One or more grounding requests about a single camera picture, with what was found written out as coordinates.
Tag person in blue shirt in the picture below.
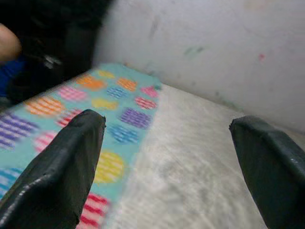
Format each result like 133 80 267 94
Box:
0 23 22 61

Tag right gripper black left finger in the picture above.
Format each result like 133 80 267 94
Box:
0 109 107 229

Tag teal blanket with colourful shapes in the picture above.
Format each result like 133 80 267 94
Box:
0 63 163 229

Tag white quilted patterned mattress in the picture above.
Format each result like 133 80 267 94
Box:
104 83 305 229

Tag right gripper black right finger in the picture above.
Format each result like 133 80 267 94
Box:
229 115 305 229

